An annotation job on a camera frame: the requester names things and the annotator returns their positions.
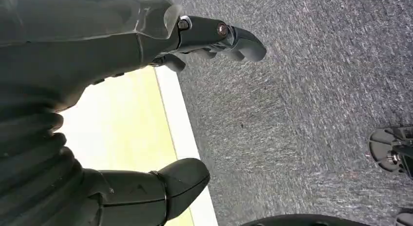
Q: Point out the black robot foot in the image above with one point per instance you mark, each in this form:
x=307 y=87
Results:
x=387 y=150
x=303 y=220

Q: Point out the pale wooden desk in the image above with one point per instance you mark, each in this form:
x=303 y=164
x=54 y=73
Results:
x=129 y=127

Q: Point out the ribbed grey robot left arm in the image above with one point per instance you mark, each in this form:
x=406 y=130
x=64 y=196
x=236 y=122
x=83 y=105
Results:
x=32 y=166

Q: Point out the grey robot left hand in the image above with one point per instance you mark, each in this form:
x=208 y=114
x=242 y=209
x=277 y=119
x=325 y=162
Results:
x=80 y=34

